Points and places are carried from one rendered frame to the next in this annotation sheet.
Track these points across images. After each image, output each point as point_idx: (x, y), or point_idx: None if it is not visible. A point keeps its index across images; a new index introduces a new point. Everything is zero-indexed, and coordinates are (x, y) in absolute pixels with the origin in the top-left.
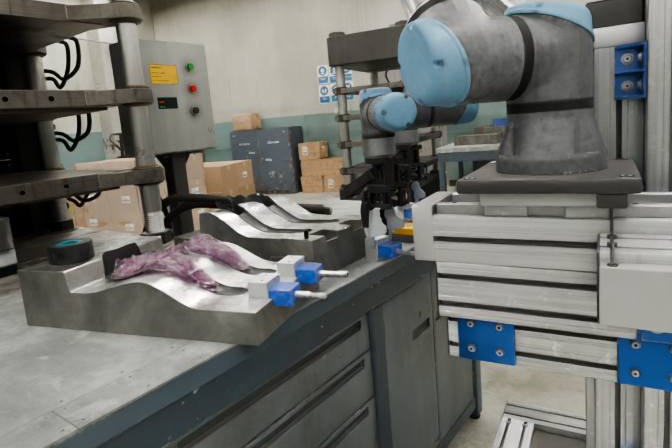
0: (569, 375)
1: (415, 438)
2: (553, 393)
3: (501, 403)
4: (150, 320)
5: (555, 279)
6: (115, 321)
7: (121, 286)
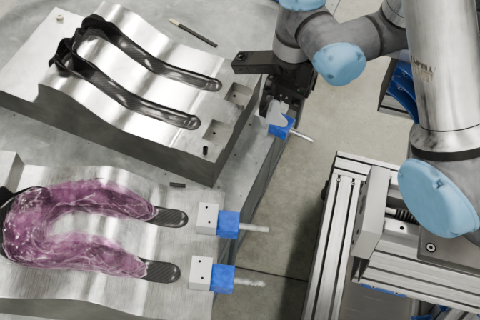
0: (383, 67)
1: (252, 202)
2: (366, 94)
3: (316, 111)
4: (88, 316)
5: (466, 289)
6: (43, 313)
7: (53, 298)
